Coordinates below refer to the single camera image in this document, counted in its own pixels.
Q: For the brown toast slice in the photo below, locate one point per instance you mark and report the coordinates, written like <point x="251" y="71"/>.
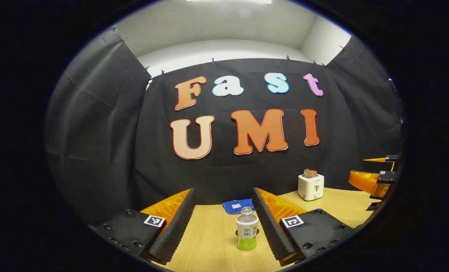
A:
<point x="307" y="174"/>
<point x="313" y="173"/>

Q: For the white toaster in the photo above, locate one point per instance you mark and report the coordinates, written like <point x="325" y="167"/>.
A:
<point x="310" y="188"/>

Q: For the clear water bottle green label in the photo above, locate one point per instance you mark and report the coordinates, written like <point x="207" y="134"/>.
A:
<point x="246" y="230"/>

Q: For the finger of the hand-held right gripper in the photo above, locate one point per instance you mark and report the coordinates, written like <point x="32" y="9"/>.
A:
<point x="364" y="180"/>
<point x="377" y="166"/>

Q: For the black backdrop cloth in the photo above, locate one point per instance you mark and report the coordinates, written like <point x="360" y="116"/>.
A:
<point x="247" y="170"/>

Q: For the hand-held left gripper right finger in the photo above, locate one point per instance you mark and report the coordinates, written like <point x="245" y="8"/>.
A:
<point x="271" y="226"/>

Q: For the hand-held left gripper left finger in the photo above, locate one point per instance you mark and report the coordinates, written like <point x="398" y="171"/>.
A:
<point x="175" y="230"/>

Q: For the blue folded towel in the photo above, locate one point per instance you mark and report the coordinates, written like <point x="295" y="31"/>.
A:
<point x="237" y="206"/>

